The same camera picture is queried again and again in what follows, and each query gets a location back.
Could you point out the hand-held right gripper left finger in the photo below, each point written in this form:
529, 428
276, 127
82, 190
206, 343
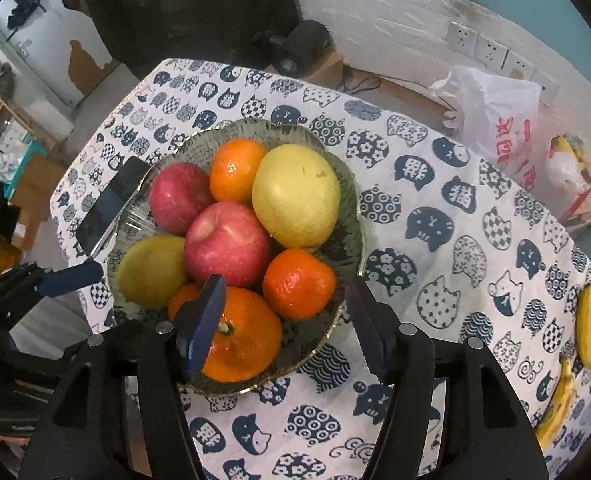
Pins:
205, 327

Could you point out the green glass bowl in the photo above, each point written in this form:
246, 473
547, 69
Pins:
343, 240

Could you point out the red apple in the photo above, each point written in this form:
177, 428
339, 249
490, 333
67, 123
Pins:
225, 245
178, 197

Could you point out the large yellow pear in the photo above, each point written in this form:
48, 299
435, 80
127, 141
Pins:
295, 195

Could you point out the small orange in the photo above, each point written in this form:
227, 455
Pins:
238, 170
299, 285
183, 300

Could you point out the cat print tablecloth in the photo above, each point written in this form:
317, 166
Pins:
450, 260

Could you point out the cardboard box stack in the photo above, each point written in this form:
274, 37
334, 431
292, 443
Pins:
37, 200

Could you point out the red white paper box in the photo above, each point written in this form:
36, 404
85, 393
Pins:
585, 202

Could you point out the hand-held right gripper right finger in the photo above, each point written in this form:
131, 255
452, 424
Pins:
368, 332

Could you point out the large black cabinet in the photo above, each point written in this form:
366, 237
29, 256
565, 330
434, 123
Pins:
190, 5

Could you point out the yellow green pear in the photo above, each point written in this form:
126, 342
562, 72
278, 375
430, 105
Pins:
150, 270

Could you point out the wooden shelf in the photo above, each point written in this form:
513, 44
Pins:
5, 110

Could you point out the dark folded umbrella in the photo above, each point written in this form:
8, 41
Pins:
25, 7

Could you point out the dark round speaker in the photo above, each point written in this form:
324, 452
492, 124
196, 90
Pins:
303, 45

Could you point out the brown cardboard box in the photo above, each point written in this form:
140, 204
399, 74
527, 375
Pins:
328, 67

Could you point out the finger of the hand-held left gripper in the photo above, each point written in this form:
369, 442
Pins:
117, 331
75, 277

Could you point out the teal box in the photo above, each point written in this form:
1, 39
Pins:
22, 165

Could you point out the black smartphone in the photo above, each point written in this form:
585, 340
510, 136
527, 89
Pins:
110, 205

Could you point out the large orange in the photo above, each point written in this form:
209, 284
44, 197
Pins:
248, 340

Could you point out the yellow white packet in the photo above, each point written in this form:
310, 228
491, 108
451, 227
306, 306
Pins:
570, 165

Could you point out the white plastic bag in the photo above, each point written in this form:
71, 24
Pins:
485, 110

